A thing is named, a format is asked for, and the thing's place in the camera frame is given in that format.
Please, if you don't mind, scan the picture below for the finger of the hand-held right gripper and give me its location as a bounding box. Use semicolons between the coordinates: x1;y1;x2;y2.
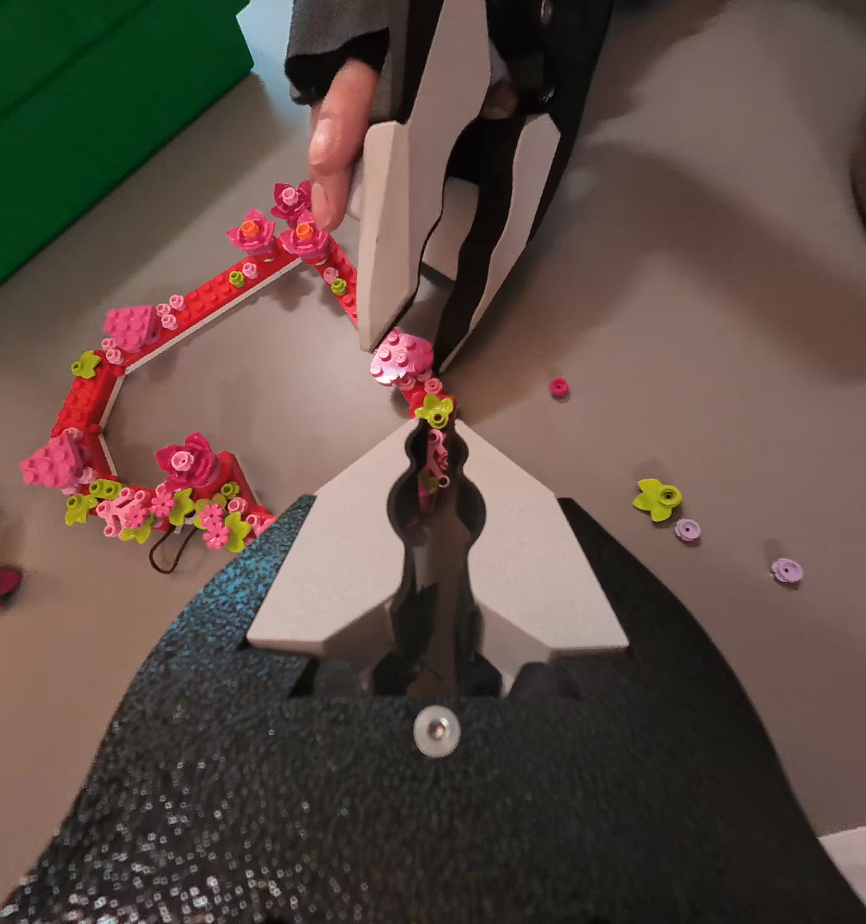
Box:
433;112;568;373
349;0;494;355

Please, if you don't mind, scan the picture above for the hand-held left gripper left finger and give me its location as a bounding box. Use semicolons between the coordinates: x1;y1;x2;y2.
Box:
247;421;427;688

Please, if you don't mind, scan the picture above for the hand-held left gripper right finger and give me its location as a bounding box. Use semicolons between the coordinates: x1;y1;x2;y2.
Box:
449;420;630;695

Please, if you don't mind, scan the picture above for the pink lego heart piece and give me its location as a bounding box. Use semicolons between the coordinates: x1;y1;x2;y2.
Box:
369;327;435;388

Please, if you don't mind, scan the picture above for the red lego heart wreath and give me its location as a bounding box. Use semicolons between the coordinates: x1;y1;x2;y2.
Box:
20;179;457;576

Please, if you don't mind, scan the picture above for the lime lego leaf piece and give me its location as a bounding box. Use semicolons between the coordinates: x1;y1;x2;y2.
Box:
633;478;684;523

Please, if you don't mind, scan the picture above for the person's right hand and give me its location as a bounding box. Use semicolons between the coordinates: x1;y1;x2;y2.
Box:
306;59;389;232

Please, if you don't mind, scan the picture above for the green plastic bin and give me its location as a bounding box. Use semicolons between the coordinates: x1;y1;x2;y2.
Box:
0;0;255;310

